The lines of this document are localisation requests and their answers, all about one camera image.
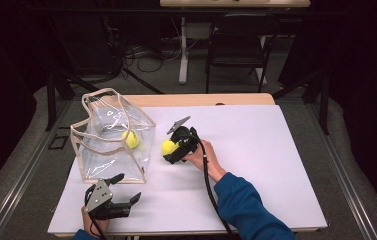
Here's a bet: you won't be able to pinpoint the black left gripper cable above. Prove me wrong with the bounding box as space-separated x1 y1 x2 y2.
88 216 108 240

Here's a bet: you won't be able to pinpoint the black metal stand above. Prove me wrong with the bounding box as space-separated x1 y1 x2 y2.
272 71 330 136
44 63 92 132

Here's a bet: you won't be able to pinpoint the transparent bag with beige trim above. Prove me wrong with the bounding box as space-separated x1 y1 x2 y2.
70 87 157 185

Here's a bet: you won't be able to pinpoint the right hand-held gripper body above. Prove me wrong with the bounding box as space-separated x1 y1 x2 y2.
166 115 201 161

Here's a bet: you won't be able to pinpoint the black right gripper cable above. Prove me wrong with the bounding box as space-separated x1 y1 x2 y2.
190 128 240 240

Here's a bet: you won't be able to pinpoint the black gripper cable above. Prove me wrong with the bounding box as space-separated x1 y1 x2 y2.
88 216 108 240
190 128 240 240

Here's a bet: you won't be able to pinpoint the yellow tennis ball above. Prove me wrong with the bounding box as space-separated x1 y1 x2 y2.
121 129 141 150
161 139 180 156

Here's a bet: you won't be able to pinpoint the black curtain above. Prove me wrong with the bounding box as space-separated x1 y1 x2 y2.
0 0 49 204
279 0 377 211

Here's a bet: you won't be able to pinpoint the person's left hand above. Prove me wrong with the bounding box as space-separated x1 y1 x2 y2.
81 205 110 236

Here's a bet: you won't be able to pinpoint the black chair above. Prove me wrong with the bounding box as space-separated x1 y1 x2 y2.
205 13 281 94

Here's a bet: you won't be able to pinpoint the person's right hand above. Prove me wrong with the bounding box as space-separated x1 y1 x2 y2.
184 139 227 183

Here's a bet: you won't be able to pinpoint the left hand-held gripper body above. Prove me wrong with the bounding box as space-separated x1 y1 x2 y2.
84 178 132 221

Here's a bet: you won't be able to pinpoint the wooden table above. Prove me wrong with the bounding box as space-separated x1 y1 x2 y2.
54 93 322 238

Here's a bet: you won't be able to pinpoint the desk with white legs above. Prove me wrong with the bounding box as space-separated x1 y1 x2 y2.
159 0 311 86

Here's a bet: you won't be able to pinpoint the metal floor rail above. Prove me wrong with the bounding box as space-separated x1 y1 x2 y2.
304 99 377 240
0 99 77 240

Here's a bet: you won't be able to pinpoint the tangle of floor cables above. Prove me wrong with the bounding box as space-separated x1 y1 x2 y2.
122 16 204 74

